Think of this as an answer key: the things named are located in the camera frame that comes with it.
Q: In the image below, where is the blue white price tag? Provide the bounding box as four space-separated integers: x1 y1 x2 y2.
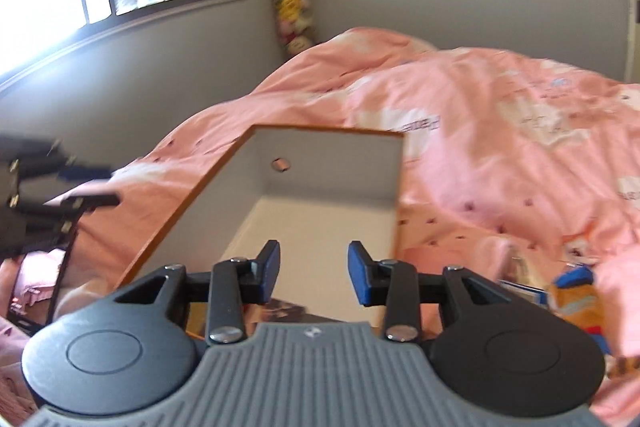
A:
499 280 548 309

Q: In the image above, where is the gold yellow small box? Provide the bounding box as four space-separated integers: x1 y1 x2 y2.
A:
186 303 208 340

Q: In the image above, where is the orange white cardboard box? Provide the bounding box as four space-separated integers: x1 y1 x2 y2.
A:
119 124 405 326

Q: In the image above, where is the pink cloud print duvet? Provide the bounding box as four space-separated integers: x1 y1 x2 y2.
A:
0 26 640 425

